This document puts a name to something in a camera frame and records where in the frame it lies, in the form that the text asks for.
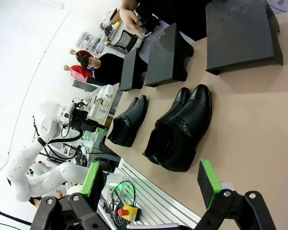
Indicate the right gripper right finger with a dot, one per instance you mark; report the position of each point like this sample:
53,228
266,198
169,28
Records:
210,182

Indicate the person's right forearm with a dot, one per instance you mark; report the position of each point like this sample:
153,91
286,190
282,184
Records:
129,3

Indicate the white controller box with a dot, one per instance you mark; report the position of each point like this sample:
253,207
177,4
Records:
112,179

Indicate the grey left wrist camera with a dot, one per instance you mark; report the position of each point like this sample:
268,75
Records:
66,113

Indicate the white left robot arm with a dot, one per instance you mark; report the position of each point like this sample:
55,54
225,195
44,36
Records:
50,173

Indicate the man with glasses black top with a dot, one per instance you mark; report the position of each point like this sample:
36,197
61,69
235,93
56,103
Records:
110,69

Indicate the black leather buckle shoe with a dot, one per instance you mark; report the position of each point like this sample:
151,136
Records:
132,122
187,134
181,98
134,100

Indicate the black tripod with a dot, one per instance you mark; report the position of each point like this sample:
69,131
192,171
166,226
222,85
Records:
4,214

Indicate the person's right hand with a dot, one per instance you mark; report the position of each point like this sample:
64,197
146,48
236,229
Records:
129,19

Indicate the person in black t-shirt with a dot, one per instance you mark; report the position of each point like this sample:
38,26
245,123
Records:
182,14

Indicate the mannequin in red shirt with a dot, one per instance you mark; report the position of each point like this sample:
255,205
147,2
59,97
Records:
80,73

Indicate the clear plastic storage drawers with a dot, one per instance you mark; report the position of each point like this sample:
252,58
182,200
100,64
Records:
87,42

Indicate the aluminium profile frame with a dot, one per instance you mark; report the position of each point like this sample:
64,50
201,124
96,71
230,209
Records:
153,201

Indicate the black light stand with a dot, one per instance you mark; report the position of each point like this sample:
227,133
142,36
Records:
35,127

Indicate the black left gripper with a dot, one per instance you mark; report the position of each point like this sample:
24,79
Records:
82,119

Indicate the black shoe stand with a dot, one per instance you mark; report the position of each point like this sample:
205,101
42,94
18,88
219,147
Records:
162,57
129,72
240,33

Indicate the cluttered wooden desk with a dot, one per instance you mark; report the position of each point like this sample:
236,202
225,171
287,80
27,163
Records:
103,105

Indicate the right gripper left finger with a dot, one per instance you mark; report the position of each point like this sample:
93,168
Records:
92,179

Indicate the yellow emergency stop box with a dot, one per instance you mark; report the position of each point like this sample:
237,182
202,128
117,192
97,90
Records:
132,212

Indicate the black mesh office chair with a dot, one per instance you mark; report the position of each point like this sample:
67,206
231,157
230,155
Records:
124,40

